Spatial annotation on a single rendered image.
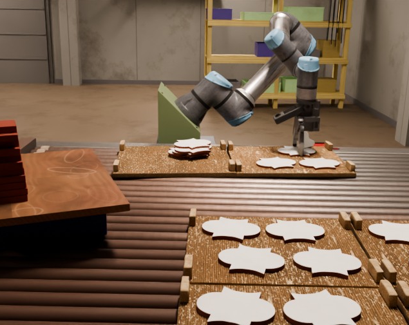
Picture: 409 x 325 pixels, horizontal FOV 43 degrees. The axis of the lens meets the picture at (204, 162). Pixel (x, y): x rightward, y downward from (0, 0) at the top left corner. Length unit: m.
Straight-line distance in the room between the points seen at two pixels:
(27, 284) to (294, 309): 0.54
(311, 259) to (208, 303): 0.29
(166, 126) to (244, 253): 1.17
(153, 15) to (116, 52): 0.99
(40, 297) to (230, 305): 0.38
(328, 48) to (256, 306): 7.33
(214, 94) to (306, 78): 0.50
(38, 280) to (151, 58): 9.17
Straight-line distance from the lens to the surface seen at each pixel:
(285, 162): 1.88
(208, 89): 2.29
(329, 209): 1.55
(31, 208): 1.21
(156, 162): 1.86
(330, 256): 1.21
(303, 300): 1.03
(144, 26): 10.17
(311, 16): 8.04
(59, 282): 1.15
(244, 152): 2.01
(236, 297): 1.02
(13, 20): 10.55
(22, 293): 1.13
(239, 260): 1.15
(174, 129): 2.27
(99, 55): 10.30
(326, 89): 8.27
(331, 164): 1.90
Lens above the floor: 1.47
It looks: 17 degrees down
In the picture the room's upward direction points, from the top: 1 degrees clockwise
